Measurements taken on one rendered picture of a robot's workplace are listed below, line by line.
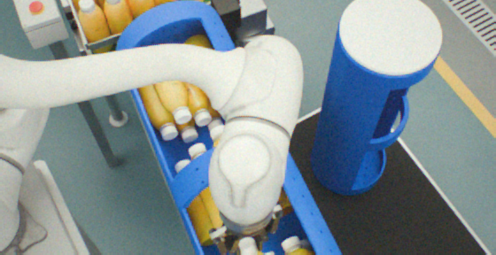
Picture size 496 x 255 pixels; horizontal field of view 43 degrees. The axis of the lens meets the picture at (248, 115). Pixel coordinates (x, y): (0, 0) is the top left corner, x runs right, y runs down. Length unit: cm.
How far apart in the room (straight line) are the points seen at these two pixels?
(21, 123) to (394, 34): 99
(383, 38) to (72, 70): 107
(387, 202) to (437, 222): 20
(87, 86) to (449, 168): 211
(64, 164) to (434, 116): 161
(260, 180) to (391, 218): 167
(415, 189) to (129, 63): 181
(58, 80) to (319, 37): 225
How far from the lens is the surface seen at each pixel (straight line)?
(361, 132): 198
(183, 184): 136
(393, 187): 252
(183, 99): 150
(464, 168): 280
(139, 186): 266
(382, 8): 180
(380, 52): 172
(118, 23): 180
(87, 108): 229
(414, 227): 248
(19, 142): 136
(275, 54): 95
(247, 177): 82
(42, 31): 178
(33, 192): 154
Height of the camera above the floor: 243
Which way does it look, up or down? 62 degrees down
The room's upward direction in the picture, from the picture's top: straight up
